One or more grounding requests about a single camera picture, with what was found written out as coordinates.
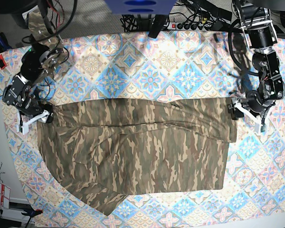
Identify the black clamp lower left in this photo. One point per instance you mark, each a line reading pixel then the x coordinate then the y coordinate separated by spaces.
pixel 31 212

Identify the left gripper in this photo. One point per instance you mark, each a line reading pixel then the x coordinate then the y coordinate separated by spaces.
pixel 258 106

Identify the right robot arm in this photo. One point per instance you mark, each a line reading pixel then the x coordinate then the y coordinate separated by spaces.
pixel 46 54

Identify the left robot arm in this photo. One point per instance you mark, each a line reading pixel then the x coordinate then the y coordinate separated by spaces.
pixel 260 36

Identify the red white paper tag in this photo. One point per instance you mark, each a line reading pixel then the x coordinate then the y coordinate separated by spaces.
pixel 4 196

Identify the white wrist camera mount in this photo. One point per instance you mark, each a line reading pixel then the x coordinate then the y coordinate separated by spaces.
pixel 23 127
pixel 260 121

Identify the camouflage T-shirt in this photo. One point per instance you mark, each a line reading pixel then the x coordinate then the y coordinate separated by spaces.
pixel 102 151

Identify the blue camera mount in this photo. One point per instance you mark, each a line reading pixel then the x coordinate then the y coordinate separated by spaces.
pixel 161 7

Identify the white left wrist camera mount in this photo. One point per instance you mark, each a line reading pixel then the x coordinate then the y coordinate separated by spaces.
pixel 260 121

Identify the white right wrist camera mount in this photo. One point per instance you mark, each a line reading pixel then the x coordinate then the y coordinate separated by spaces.
pixel 23 127

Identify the blue handled clamp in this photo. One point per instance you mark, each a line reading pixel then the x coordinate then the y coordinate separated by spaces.
pixel 4 43

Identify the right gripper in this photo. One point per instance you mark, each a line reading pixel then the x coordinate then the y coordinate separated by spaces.
pixel 32 107

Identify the white power strip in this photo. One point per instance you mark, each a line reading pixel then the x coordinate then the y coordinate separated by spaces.
pixel 178 26

